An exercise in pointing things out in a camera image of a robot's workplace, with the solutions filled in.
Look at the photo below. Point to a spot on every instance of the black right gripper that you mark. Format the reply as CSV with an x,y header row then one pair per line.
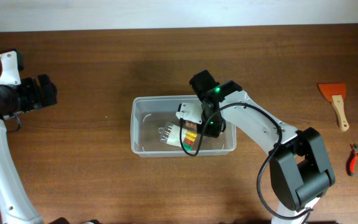
x,y
213,130

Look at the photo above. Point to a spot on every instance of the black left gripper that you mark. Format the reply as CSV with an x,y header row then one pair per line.
x,y
36,99

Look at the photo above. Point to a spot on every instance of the copper socket bit rail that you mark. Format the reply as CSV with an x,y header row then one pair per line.
x,y
191,125

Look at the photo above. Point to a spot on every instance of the clear plastic container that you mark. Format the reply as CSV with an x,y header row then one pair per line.
x,y
150,114

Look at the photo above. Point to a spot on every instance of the orange scraper with wooden handle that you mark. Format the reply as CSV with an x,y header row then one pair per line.
x,y
335,93

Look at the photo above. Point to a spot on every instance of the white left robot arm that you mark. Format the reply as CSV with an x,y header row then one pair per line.
x,y
15,206

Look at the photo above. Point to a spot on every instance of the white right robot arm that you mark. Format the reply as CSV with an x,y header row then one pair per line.
x,y
297,171

